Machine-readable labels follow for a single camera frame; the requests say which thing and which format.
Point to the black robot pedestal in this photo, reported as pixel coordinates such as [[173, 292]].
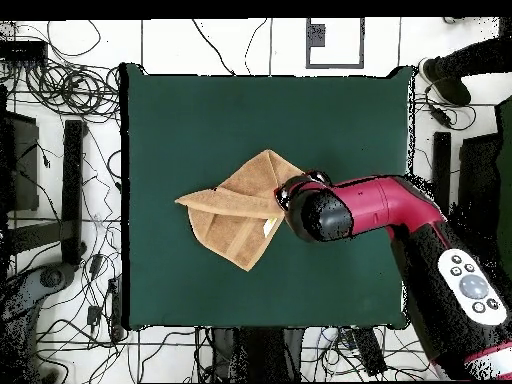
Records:
[[260, 352]]

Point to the person's leg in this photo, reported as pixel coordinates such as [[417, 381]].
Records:
[[480, 56]]

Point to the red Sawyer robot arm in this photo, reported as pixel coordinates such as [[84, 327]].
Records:
[[372, 204]]

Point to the grey black office chair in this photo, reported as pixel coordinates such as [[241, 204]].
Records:
[[24, 292]]

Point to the dark green table cloth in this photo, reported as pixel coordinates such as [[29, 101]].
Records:
[[200, 112], [504, 180]]

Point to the black power strip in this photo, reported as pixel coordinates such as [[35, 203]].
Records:
[[116, 308]]

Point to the black equipment box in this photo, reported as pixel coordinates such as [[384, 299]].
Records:
[[478, 168], [24, 160]]

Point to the person's foot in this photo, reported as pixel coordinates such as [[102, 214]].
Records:
[[450, 90]]

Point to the black table frame bar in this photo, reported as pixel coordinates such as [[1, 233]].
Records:
[[72, 180], [441, 160]]

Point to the grey square floor hatch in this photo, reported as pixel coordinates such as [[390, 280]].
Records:
[[316, 36]]

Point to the black power adapter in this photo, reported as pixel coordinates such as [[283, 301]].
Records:
[[440, 115], [94, 315]]

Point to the tan terry towel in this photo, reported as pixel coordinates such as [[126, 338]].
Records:
[[224, 232]]

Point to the flat black device box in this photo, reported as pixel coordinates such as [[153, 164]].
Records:
[[22, 51]]

